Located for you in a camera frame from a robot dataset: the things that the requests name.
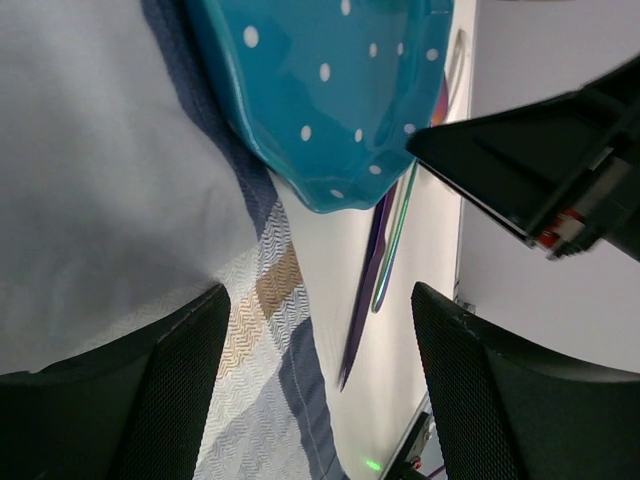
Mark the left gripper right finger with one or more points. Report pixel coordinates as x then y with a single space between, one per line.
507 408

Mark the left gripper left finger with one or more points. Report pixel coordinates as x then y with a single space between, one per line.
134 408

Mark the white ceramic spoon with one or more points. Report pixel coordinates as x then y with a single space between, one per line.
458 56

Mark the blue beige checked cloth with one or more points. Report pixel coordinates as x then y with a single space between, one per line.
125 195

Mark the teal dotted plate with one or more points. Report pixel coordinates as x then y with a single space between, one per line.
326 93

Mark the purple teal fork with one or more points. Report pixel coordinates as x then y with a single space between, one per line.
400 208

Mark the purple knife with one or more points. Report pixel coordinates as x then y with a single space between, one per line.
375 251

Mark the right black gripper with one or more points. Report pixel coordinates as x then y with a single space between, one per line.
561 174

